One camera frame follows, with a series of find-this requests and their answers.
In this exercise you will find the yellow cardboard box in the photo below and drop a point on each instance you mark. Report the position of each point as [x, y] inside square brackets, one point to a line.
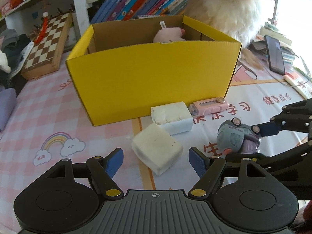
[119, 73]

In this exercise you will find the fluffy cream orange cat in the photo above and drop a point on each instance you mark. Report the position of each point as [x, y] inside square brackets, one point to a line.
[239, 19]

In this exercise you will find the wooden chess board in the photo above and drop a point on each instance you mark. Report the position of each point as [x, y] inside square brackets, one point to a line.
[45, 57]

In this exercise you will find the row of books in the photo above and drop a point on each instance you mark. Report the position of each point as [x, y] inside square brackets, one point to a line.
[124, 10]

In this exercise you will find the white foam block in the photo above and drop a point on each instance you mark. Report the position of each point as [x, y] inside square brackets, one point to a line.
[156, 148]

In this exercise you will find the pink checkered table mat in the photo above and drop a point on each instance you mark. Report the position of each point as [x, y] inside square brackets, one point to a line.
[49, 123]

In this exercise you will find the pink plush toy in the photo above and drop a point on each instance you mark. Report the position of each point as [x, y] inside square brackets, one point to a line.
[169, 34]

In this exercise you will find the pile of clothes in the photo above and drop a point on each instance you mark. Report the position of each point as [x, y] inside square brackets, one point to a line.
[14, 51]

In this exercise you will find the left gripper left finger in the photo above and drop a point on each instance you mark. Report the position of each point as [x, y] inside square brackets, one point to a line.
[102, 171]

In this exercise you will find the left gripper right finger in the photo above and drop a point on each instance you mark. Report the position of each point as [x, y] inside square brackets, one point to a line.
[209, 170]

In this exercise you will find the red ribbon on chessboard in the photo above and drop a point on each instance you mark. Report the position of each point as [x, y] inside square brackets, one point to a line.
[43, 29]

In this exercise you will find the white bookshelf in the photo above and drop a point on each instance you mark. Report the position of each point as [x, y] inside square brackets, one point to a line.
[24, 17]

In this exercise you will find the pink utility knife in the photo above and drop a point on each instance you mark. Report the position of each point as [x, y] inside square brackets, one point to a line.
[208, 106]

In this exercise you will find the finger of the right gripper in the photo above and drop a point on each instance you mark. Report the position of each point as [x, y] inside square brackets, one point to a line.
[268, 158]
[294, 117]

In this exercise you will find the white power adapter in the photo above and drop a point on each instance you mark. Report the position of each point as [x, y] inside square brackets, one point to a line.
[174, 118]

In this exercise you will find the black smartphone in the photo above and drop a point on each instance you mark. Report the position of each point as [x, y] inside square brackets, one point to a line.
[274, 53]

